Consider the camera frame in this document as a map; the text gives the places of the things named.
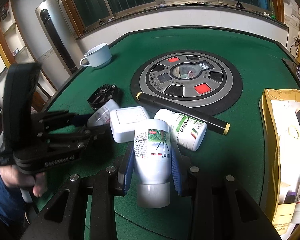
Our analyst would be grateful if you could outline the white bottle green picture label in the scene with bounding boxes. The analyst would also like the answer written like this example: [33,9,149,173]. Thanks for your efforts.
[134,119,172,209]

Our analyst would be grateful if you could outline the black purple marker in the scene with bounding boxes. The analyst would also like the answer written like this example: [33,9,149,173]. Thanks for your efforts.
[283,190,296,204]

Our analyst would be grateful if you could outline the large white bottle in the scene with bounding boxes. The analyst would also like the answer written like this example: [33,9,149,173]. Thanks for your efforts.
[87,99,120,127]

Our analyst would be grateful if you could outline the person left hand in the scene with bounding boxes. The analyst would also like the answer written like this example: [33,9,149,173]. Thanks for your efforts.
[0,165,47,197]

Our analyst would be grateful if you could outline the white square box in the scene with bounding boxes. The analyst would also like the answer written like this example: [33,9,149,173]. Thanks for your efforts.
[110,106,149,144]

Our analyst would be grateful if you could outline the black pen gold ends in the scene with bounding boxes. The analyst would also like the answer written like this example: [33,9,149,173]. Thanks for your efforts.
[136,92,230,135]

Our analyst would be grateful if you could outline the black ribbed plastic cap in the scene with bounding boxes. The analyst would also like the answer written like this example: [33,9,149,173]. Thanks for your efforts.
[87,84,121,111]

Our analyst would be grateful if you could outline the wooden shelf cabinet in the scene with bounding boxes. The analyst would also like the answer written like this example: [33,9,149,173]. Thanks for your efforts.
[0,0,56,111]

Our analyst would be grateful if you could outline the yellow cardboard box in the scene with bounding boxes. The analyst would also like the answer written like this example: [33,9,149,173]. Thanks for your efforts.
[259,89,300,239]

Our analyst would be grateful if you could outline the white enamel mug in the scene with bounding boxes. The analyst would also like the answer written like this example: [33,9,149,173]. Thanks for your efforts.
[79,43,112,69]

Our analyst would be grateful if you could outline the tall silver air conditioner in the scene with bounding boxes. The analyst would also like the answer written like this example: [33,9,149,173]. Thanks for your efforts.
[36,0,83,75]

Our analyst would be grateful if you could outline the table corner tray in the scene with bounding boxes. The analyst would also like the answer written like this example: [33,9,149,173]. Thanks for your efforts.
[282,58,300,88]

